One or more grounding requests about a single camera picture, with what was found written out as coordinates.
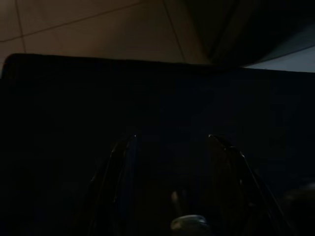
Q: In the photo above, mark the silver fridge body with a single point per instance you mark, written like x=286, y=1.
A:
x=270, y=24

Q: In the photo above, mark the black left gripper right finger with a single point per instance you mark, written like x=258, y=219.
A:
x=236, y=186

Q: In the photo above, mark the black floor mat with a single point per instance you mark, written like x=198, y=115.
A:
x=73, y=110

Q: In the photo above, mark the silver robot left foot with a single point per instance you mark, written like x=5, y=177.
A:
x=189, y=222

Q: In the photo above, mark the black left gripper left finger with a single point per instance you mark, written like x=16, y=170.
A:
x=113, y=186

